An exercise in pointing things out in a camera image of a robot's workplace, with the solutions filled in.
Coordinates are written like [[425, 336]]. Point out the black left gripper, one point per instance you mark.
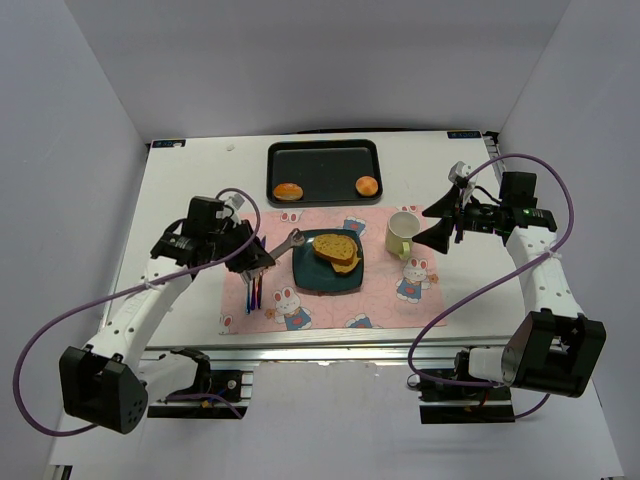
[[255, 257]]

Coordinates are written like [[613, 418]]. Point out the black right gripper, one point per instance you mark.
[[460, 220]]

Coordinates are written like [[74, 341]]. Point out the seeded bread slice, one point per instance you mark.
[[338, 249], [344, 269]]

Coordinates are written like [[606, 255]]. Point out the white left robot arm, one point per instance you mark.
[[104, 382]]

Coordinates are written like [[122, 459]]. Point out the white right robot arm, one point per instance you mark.
[[556, 347]]

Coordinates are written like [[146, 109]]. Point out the green and white mug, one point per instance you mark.
[[402, 226]]

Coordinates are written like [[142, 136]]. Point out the iridescent purple spoon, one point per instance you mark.
[[249, 297]]

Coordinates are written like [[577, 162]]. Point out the iridescent fork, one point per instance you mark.
[[253, 298]]

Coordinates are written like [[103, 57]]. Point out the plain golden round bun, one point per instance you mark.
[[367, 186]]

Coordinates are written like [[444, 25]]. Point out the sesame round bun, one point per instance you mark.
[[288, 192]]

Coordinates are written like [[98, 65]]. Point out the dark teal square plate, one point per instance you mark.
[[311, 273]]

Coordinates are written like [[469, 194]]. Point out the black baking tray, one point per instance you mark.
[[326, 170]]

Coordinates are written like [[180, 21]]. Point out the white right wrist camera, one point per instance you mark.
[[460, 170]]

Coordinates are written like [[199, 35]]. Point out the aluminium front table rail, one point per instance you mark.
[[377, 345]]

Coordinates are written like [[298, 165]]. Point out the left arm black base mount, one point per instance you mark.
[[204, 392]]

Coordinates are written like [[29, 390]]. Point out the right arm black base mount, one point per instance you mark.
[[441, 404]]

